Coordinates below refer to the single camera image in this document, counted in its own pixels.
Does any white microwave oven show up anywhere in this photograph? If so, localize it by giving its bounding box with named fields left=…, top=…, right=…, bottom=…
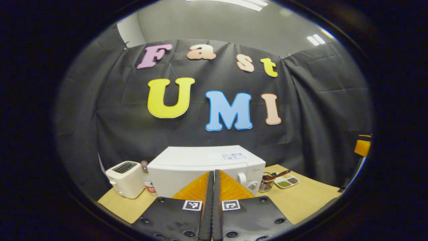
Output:
left=147, top=145, right=266, bottom=198

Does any white toaster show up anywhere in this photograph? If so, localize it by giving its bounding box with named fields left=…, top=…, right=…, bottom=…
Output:
left=105, top=161, right=146, bottom=199

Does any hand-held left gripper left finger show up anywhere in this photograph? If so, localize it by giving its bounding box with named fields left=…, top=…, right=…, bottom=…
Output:
left=131, top=170, right=215, bottom=241

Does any white divided seasoning tray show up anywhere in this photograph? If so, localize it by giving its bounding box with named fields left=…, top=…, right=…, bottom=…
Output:
left=274, top=173, right=300, bottom=189

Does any large ceiling light panel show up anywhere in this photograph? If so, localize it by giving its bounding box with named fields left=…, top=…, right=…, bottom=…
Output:
left=187, top=0, right=269, bottom=12

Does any black backdrop cloth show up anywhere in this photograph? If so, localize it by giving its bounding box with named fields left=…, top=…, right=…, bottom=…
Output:
left=55, top=28, right=373, bottom=201

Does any clear plastic water bottle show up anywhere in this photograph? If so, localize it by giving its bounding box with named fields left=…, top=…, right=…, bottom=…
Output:
left=140, top=160, right=158, bottom=196

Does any small ceiling light panel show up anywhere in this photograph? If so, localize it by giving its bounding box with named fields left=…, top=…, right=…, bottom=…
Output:
left=307, top=34, right=326, bottom=47

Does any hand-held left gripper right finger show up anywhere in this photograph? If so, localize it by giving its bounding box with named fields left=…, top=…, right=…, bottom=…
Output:
left=213, top=169, right=295, bottom=241

